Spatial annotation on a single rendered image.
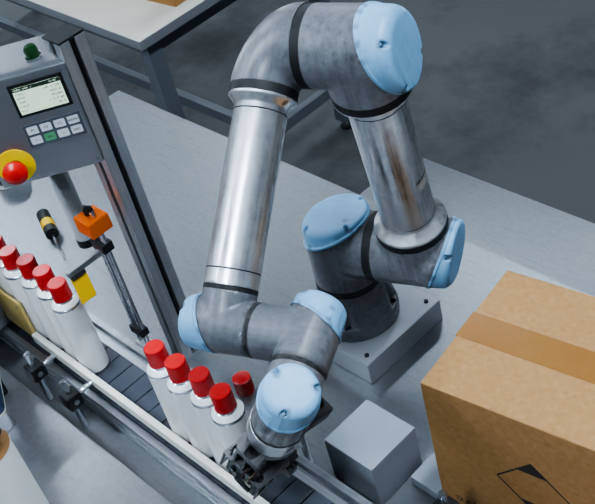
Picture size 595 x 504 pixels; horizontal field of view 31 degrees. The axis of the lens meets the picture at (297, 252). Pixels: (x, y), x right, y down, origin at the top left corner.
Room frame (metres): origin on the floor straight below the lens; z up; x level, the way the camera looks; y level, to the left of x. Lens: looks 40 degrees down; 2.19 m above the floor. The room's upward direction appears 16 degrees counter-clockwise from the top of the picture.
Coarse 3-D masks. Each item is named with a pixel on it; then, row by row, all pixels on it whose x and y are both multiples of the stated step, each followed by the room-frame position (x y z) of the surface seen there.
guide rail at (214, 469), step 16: (32, 336) 1.52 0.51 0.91; (64, 352) 1.45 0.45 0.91; (80, 368) 1.40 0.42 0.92; (96, 384) 1.35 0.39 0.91; (128, 400) 1.29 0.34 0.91; (144, 416) 1.24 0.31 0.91; (160, 432) 1.20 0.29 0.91; (192, 448) 1.15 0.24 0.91; (208, 464) 1.11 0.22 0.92; (224, 480) 1.07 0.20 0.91
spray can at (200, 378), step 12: (192, 372) 1.14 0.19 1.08; (204, 372) 1.13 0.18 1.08; (192, 384) 1.12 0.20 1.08; (204, 384) 1.11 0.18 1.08; (192, 396) 1.13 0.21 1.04; (204, 396) 1.11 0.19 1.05; (204, 408) 1.10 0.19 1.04; (204, 420) 1.11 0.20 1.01; (204, 432) 1.12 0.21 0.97; (216, 432) 1.10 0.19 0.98; (216, 444) 1.11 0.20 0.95; (216, 456) 1.11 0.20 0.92
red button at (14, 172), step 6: (12, 162) 1.41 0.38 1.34; (18, 162) 1.41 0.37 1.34; (6, 168) 1.40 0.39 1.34; (12, 168) 1.40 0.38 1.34; (18, 168) 1.40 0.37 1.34; (24, 168) 1.40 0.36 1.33; (6, 174) 1.40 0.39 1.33; (12, 174) 1.40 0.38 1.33; (18, 174) 1.40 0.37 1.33; (24, 174) 1.40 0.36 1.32; (6, 180) 1.40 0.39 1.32; (12, 180) 1.40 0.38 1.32; (18, 180) 1.40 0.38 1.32; (24, 180) 1.40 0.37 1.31
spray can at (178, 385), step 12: (168, 360) 1.17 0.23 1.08; (180, 360) 1.17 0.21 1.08; (168, 372) 1.16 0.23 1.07; (180, 372) 1.15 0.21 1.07; (168, 384) 1.17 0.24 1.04; (180, 384) 1.16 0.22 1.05; (180, 396) 1.15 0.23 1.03; (180, 408) 1.15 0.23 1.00; (192, 408) 1.14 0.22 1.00; (192, 420) 1.15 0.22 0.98; (192, 432) 1.15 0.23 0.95; (192, 444) 1.16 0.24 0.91; (204, 444) 1.14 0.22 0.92
